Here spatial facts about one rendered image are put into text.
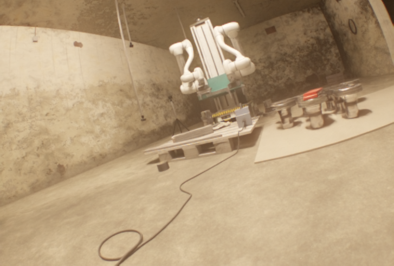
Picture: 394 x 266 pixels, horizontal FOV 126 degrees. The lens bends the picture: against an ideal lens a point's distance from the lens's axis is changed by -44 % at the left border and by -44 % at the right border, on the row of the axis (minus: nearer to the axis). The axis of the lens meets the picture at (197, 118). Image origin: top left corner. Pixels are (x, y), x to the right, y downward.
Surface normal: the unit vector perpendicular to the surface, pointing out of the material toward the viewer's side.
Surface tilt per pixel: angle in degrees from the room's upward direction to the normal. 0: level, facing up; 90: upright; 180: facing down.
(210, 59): 90
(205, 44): 90
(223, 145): 90
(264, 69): 90
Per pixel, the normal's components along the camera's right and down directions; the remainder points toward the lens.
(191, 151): -0.44, 0.17
